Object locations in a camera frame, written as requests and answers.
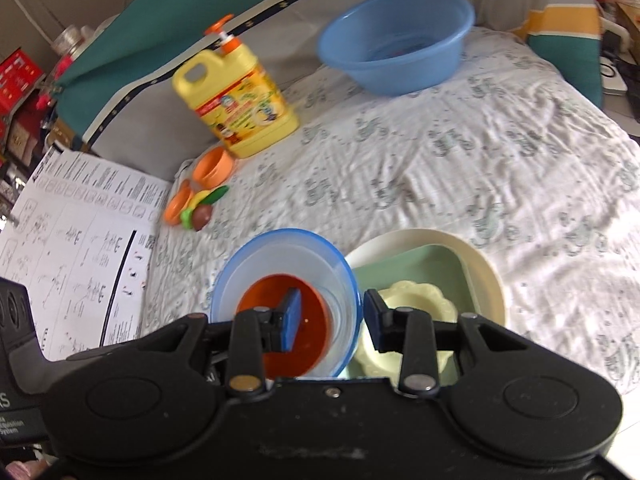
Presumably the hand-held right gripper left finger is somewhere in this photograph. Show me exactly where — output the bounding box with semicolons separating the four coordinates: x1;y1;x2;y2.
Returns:
172;287;304;395

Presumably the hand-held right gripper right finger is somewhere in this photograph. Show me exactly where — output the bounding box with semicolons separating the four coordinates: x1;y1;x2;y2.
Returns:
363;288;506;396

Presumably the small red-orange bowl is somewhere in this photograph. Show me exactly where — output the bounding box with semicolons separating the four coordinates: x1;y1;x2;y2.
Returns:
235;274;333;377

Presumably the yellow flower-shaped plate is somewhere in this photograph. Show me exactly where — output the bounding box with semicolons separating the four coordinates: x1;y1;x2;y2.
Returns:
352;280;458;376

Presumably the clear translucent bowl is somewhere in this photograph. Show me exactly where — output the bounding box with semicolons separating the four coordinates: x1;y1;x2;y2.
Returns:
220;247;357;376

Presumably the green square plate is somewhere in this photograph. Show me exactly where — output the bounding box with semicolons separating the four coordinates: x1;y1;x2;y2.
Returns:
345;244;476;386

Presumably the blue translucent bowl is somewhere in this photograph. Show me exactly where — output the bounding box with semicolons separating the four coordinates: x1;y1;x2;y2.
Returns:
210;228;362;378

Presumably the cream round plate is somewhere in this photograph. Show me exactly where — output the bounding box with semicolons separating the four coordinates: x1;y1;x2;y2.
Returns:
344;228;508;388

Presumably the white instruction sheet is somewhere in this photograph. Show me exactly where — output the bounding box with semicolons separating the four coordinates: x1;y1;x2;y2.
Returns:
0;142;173;361

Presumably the yellow green toy banana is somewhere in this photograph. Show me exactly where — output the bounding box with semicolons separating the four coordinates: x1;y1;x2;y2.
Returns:
180;189;212;231

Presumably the small orange dish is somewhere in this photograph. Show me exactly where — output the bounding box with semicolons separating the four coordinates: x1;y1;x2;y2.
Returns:
163;180;198;226

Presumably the orange plastic cup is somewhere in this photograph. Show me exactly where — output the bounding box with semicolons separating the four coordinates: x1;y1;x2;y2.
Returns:
192;147;237;187

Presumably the cat-print white bedsheet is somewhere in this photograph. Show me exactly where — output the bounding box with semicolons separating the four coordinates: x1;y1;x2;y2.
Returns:
142;27;640;396

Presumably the yellow detergent bottle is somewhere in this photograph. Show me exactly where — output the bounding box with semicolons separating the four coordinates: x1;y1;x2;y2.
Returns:
172;14;301;159

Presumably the large blue plastic basin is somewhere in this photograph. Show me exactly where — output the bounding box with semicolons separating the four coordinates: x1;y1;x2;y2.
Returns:
317;0;476;97

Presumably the red box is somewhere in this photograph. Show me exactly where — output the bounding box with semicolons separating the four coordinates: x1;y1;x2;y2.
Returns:
0;47;47;113

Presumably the grey teal striped cloth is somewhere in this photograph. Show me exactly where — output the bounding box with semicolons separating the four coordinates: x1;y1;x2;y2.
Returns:
52;0;606;161

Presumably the glass jar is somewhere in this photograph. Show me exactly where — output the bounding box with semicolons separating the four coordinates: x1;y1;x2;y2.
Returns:
50;24;96;57

